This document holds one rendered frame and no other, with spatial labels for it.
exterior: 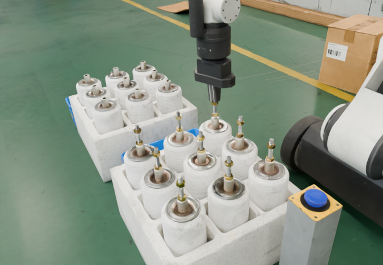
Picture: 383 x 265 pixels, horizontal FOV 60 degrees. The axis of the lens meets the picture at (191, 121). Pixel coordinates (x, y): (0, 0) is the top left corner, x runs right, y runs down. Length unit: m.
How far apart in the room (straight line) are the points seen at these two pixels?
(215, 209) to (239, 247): 0.10
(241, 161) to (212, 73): 0.24
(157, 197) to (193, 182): 0.11
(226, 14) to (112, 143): 0.59
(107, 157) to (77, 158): 0.24
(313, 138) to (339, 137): 0.26
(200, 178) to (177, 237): 0.17
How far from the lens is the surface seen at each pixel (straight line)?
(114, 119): 1.14
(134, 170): 0.88
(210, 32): 0.82
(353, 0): 2.84
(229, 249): 0.78
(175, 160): 0.92
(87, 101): 1.25
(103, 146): 1.14
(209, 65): 0.87
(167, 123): 1.19
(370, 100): 0.84
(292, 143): 1.12
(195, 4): 0.80
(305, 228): 0.68
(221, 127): 0.97
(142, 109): 1.16
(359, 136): 0.81
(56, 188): 1.27
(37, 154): 1.48
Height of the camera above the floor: 0.78
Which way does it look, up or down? 31 degrees down
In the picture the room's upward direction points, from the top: 3 degrees counter-clockwise
